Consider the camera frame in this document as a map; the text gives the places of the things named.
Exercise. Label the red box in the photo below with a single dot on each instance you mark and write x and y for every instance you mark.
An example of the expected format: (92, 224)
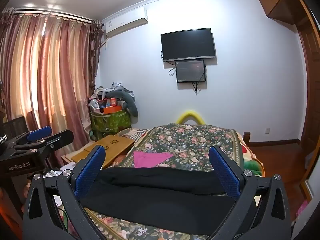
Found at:
(113, 101)

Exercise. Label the dark floral blanket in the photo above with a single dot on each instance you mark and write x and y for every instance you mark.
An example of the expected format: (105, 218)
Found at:
(187, 140)

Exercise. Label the orange box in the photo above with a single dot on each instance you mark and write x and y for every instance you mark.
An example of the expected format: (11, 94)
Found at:
(112, 109)

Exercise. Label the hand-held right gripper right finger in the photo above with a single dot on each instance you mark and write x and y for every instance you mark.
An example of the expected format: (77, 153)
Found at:
(226, 173)

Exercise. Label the white wall socket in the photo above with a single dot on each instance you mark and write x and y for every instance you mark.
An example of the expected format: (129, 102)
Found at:
(267, 130)

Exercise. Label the yellow foam tube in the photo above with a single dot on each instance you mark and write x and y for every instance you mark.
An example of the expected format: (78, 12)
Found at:
(190, 115)

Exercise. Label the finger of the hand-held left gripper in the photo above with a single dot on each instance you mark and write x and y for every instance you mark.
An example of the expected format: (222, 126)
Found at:
(58, 138)
(40, 133)

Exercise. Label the white curtain rail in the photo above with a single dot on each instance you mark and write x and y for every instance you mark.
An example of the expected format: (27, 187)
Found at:
(50, 12)

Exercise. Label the dark chair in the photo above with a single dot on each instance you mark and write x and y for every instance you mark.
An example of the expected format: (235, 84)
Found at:
(18, 126)

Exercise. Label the wooden overhead cabinet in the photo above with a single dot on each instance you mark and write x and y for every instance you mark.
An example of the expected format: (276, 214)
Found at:
(275, 0)

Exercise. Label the green floral storage box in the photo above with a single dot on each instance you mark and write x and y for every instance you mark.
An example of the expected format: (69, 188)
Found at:
(110, 122)

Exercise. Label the pink patterned cloth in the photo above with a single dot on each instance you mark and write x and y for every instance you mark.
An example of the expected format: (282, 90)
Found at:
(302, 208)

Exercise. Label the small black wall monitor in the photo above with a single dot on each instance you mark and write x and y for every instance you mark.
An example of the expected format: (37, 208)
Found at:
(190, 71)

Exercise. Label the brown patterned curtain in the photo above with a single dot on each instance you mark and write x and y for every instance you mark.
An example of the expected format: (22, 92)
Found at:
(97, 55)

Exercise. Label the black pants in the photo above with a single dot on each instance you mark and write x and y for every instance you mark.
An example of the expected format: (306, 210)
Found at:
(162, 195)

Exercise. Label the wooden wardrobe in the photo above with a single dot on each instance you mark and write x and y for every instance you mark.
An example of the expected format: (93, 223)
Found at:
(308, 80)

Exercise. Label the light wooden board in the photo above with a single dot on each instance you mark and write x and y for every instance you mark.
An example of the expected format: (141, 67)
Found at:
(75, 153)

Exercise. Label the magenta cloth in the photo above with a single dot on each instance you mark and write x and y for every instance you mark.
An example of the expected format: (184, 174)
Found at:
(150, 158)

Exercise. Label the white air conditioner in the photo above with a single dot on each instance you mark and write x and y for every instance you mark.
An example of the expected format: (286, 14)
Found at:
(125, 21)

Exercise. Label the wooden lap desk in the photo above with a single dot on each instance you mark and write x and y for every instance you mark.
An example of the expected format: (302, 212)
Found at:
(110, 146)

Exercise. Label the wooden bedpost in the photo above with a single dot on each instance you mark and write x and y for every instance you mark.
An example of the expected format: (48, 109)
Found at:
(246, 137)

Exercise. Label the pink curtain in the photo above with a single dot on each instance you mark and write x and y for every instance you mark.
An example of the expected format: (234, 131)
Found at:
(62, 80)

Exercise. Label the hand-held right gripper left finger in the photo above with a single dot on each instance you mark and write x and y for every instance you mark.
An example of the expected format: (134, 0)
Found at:
(88, 173)

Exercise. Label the grey plush pillow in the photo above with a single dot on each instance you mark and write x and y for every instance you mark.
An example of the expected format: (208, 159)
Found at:
(130, 102)

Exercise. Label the orange striped blanket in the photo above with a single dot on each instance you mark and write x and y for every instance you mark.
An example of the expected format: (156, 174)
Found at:
(135, 133)

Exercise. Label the pile of grey clothes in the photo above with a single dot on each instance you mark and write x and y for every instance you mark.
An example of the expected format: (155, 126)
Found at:
(112, 86)

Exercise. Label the black wall television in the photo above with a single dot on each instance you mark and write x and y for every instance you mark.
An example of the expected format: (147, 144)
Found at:
(188, 44)

